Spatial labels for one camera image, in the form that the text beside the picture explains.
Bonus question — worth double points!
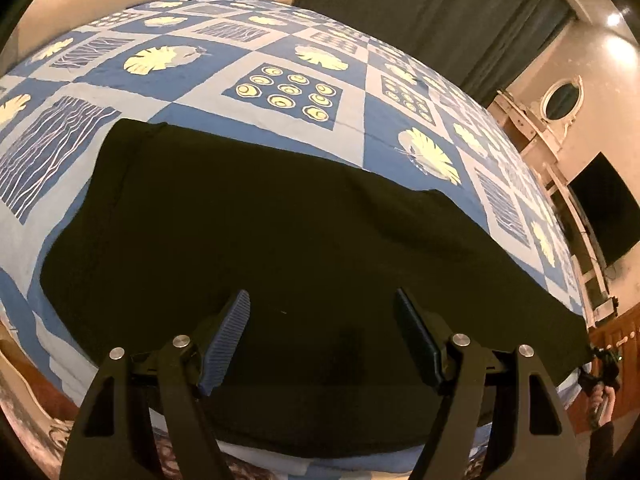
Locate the white dressing table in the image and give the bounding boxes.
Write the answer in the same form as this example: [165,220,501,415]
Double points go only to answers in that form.
[487,76,617,322]

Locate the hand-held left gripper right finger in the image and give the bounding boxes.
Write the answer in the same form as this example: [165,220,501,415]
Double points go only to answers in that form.
[393,287,586,480]

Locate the dark green curtain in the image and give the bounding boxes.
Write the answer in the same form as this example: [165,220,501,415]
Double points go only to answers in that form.
[292,0,576,108]

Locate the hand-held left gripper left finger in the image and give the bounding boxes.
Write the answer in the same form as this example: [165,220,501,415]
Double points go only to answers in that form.
[59,289,252,480]

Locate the blue patterned bed sheet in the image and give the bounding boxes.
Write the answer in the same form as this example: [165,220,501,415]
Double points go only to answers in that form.
[0,0,588,476]

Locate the black television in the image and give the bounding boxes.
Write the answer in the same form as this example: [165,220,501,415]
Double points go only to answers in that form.
[567,151,640,267]

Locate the oval wall mirror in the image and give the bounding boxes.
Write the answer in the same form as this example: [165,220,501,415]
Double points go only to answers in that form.
[542,77,583,121]

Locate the black pants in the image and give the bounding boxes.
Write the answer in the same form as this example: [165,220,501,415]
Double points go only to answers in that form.
[39,119,591,458]

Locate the person's right forearm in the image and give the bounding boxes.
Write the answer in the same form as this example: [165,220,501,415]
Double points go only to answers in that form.
[585,421,628,480]

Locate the brown wooden door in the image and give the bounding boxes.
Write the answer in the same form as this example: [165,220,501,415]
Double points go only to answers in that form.
[587,300,640,426]

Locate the person's right hand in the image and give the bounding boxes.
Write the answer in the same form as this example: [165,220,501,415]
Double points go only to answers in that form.
[599,389,617,426]

